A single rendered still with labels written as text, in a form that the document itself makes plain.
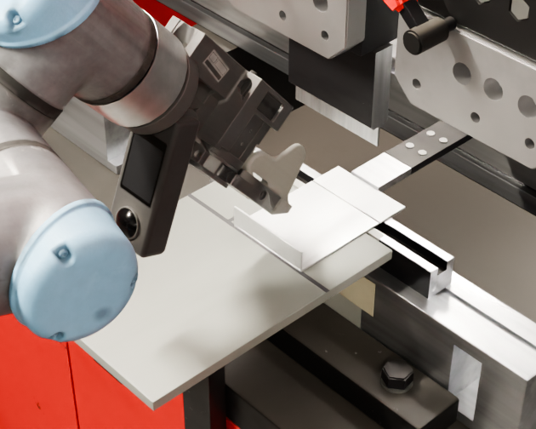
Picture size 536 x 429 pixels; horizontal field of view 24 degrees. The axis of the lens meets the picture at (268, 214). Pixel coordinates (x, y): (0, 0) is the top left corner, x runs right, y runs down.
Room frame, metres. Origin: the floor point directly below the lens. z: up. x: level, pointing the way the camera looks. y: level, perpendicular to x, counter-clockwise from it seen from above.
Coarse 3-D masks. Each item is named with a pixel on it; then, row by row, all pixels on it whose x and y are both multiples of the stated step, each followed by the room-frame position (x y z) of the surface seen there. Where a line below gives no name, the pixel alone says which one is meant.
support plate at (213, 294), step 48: (192, 240) 0.83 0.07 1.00; (240, 240) 0.83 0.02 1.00; (144, 288) 0.77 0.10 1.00; (192, 288) 0.77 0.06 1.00; (240, 288) 0.77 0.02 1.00; (288, 288) 0.77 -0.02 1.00; (336, 288) 0.77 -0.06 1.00; (96, 336) 0.71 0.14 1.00; (144, 336) 0.71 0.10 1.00; (192, 336) 0.71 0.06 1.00; (240, 336) 0.71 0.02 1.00; (144, 384) 0.66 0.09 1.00; (192, 384) 0.67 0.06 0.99
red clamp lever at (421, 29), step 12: (384, 0) 0.75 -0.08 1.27; (396, 0) 0.75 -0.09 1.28; (408, 0) 0.75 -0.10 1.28; (408, 12) 0.74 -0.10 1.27; (420, 12) 0.75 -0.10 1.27; (408, 24) 0.74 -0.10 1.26; (420, 24) 0.74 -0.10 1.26; (432, 24) 0.74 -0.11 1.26; (444, 24) 0.74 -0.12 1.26; (456, 24) 0.75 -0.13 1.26; (408, 36) 0.73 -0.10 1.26; (420, 36) 0.73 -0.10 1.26; (432, 36) 0.73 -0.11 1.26; (444, 36) 0.74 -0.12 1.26; (408, 48) 0.73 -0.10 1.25; (420, 48) 0.73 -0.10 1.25
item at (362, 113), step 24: (384, 48) 0.86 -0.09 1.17; (288, 72) 0.93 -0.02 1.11; (312, 72) 0.90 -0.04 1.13; (336, 72) 0.88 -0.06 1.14; (360, 72) 0.86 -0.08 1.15; (384, 72) 0.86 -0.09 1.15; (312, 96) 0.92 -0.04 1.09; (336, 96) 0.88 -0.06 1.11; (360, 96) 0.86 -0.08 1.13; (384, 96) 0.86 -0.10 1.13; (336, 120) 0.89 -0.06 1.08; (360, 120) 0.86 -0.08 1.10; (384, 120) 0.86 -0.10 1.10
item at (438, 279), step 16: (304, 176) 0.93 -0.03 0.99; (384, 224) 0.86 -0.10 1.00; (400, 224) 0.85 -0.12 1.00; (384, 240) 0.83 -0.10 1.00; (400, 240) 0.84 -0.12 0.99; (416, 240) 0.83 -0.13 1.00; (400, 256) 0.81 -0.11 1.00; (416, 256) 0.81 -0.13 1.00; (432, 256) 0.82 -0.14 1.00; (448, 256) 0.81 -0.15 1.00; (400, 272) 0.81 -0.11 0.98; (416, 272) 0.80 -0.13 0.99; (432, 272) 0.79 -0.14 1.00; (448, 272) 0.81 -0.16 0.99; (416, 288) 0.80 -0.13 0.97; (432, 288) 0.79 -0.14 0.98
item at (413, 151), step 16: (432, 128) 1.00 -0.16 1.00; (448, 128) 1.00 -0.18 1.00; (400, 144) 0.97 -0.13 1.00; (416, 144) 0.97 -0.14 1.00; (432, 144) 0.97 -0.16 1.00; (448, 144) 0.97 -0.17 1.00; (384, 160) 0.94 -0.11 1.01; (400, 160) 0.94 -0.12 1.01; (416, 160) 0.94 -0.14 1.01; (432, 160) 0.95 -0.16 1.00; (368, 176) 0.92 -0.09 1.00; (384, 176) 0.92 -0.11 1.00; (400, 176) 0.92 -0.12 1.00
